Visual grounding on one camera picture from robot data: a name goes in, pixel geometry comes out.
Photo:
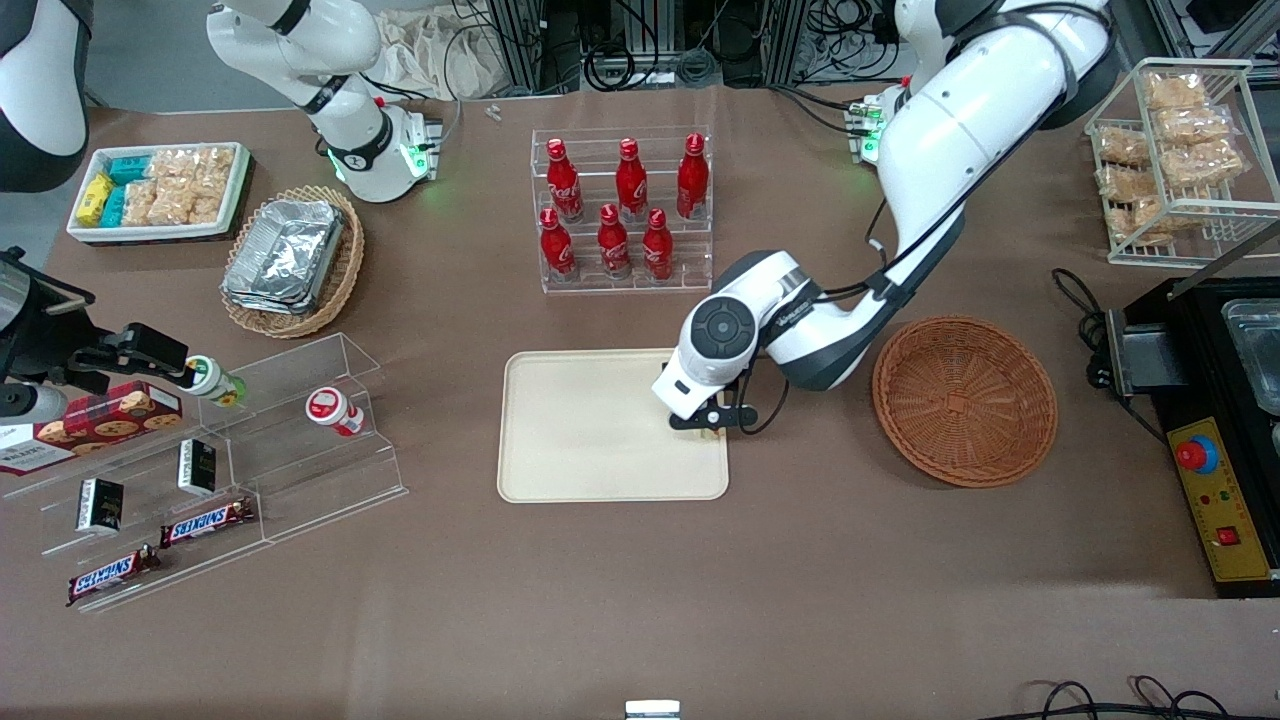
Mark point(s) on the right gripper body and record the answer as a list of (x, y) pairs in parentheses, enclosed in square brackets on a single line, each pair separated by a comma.
[(48, 337)]

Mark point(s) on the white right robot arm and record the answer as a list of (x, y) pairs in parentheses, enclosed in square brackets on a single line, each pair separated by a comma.
[(350, 40)]

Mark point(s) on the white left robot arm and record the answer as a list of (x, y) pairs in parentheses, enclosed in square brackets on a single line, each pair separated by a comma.
[(950, 130)]

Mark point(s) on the cream rectangular serving tray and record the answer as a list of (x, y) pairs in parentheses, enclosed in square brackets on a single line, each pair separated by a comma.
[(580, 430)]

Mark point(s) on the aluminium foil tray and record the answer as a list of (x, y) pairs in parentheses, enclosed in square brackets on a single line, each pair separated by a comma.
[(285, 250)]

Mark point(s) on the oval tan wicker basket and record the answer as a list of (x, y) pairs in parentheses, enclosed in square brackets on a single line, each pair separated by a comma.
[(340, 270)]

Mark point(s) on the round brown wicker basket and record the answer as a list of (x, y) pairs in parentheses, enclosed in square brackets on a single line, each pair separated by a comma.
[(960, 400)]

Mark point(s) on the green capped small bottle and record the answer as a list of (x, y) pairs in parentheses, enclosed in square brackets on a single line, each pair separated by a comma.
[(212, 380)]

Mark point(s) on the red plaid cookie box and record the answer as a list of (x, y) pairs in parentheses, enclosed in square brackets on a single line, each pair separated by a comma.
[(110, 418)]

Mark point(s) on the small black box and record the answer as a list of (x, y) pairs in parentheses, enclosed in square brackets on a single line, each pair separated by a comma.
[(101, 505), (197, 467)]

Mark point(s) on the yellow snack pack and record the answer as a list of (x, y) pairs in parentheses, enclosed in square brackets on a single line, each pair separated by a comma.
[(94, 200)]

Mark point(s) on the teal snack pack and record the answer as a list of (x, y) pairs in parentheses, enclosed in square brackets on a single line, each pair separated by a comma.
[(130, 169), (114, 207)]

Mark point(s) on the clear rice cracker bag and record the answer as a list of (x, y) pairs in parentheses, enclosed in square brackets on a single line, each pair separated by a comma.
[(212, 197), (190, 162), (1190, 127), (1122, 147), (141, 203), (175, 202), (1120, 183), (1178, 92), (1200, 165)]

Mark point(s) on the Snickers chocolate bar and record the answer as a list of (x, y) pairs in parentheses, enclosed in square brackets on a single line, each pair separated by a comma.
[(205, 522), (108, 575)]

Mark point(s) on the red capped small bottle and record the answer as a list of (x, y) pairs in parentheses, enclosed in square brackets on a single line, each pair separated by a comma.
[(333, 410)]

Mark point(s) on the clear acrylic stepped shelf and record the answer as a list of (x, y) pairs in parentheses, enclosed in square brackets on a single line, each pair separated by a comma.
[(300, 480)]

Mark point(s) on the clear acrylic bottle rack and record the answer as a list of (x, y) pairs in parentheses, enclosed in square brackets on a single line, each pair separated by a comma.
[(690, 255)]

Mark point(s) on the red cola bottle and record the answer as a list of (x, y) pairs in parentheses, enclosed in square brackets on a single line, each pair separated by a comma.
[(614, 248), (692, 180), (630, 185), (657, 250), (564, 185), (557, 250)]

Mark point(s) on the white rectangular snack bin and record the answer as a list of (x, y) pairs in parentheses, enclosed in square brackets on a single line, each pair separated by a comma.
[(240, 175)]

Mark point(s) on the beige cloth bag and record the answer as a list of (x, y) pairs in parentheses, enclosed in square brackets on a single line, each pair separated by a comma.
[(440, 55)]

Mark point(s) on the yellow emergency stop control box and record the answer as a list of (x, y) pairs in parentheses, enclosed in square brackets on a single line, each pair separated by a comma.
[(1225, 500)]

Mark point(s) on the metal pan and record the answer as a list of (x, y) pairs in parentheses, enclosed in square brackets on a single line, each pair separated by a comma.
[(1258, 350)]

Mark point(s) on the aluminium profile frame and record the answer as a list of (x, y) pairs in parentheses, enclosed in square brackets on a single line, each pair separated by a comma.
[(520, 45)]

